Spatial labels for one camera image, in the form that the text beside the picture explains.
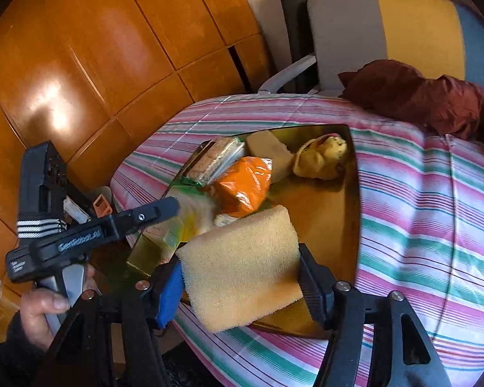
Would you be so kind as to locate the yellow corn snack packet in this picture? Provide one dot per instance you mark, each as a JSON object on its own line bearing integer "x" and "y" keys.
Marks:
{"x": 196, "y": 216}

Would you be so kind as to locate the striped bed sheet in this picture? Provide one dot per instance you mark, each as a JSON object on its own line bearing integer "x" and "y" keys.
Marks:
{"x": 422, "y": 204}

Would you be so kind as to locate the wooden wardrobe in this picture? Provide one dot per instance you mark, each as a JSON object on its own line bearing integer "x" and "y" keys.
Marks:
{"x": 97, "y": 77}

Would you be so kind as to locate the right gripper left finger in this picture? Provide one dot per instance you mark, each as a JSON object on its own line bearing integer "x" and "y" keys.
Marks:
{"x": 166, "y": 291}

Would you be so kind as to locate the person left hand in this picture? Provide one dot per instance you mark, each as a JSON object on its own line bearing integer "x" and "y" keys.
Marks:
{"x": 35, "y": 305}

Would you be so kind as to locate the yellow sponge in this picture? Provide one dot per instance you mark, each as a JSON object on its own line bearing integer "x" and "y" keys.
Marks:
{"x": 241, "y": 272}
{"x": 265, "y": 144}

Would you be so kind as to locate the cracker packet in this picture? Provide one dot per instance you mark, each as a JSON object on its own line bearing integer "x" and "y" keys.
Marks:
{"x": 215, "y": 160}

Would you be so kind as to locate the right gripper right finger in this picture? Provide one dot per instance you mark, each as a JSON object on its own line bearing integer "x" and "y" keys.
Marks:
{"x": 316, "y": 283}

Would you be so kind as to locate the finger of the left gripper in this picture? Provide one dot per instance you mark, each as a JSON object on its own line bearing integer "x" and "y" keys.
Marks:
{"x": 148, "y": 214}

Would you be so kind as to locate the black rolled mat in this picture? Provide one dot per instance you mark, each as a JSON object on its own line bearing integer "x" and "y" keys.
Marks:
{"x": 303, "y": 71}

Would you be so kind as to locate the maroon jacket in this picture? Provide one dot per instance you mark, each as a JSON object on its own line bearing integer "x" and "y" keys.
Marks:
{"x": 398, "y": 91}

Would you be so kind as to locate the orange plastic rack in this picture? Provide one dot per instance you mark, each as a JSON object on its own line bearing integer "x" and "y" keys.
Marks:
{"x": 102, "y": 206}

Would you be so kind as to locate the yellow plush toy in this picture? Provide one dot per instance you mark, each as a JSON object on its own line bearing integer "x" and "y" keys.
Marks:
{"x": 322, "y": 158}

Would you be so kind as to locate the orange snack bag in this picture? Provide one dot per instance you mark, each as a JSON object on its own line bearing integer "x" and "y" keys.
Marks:
{"x": 243, "y": 188}

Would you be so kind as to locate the gold tin box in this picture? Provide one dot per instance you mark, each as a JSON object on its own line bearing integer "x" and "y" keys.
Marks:
{"x": 325, "y": 214}

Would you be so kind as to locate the grey yellow blue chair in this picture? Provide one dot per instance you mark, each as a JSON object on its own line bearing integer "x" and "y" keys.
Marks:
{"x": 434, "y": 36}

